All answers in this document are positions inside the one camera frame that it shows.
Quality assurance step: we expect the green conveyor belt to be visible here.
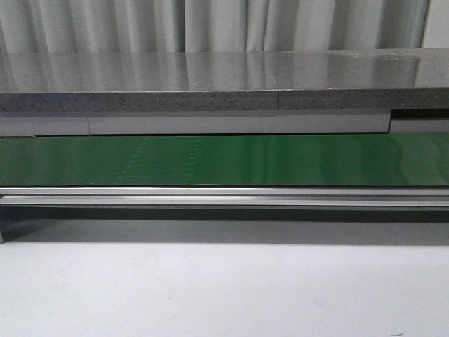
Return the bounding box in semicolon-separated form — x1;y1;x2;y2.
1;133;448;187

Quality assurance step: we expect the grey stone slab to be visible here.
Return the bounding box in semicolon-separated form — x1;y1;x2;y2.
1;48;448;114

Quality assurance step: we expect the grey pleated curtain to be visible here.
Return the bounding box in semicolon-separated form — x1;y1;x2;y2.
1;1;429;53

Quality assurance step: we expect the grey conveyor back rail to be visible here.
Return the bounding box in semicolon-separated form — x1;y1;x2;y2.
1;109;448;137

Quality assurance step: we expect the aluminium conveyor front rail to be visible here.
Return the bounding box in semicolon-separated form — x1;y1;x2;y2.
1;187;448;209

